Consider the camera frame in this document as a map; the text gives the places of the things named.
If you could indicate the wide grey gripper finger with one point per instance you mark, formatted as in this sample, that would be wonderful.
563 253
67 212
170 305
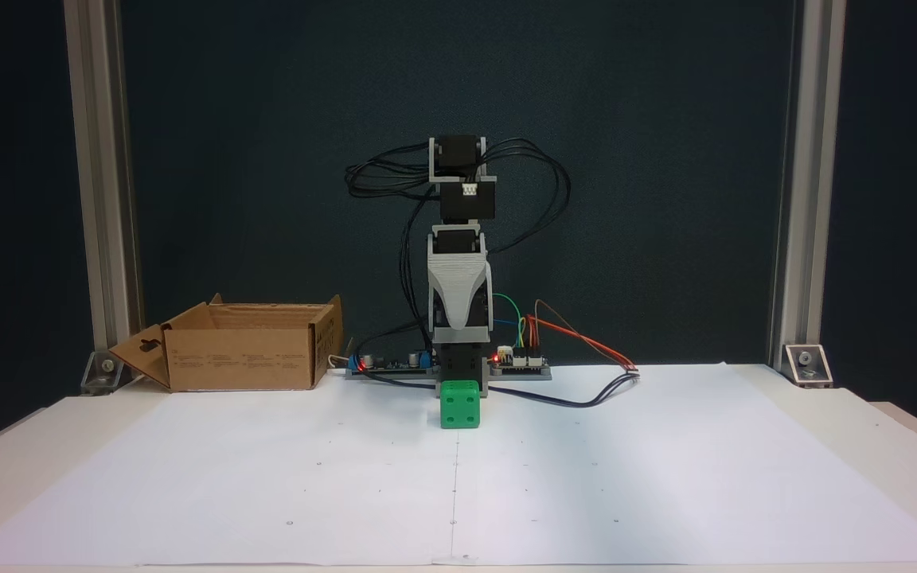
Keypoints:
458 278

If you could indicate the green die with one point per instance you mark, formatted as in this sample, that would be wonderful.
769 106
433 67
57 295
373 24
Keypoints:
458 404

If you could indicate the blue circuit board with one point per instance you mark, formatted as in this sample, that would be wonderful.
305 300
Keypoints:
387 368

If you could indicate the brown cardboard box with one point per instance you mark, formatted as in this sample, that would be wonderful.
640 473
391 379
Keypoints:
243 358

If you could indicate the aluminium corner bracket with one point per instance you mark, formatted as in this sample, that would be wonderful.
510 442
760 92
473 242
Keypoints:
108 370
807 364

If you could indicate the aluminium frame post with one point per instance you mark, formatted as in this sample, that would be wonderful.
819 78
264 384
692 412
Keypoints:
809 159
104 159

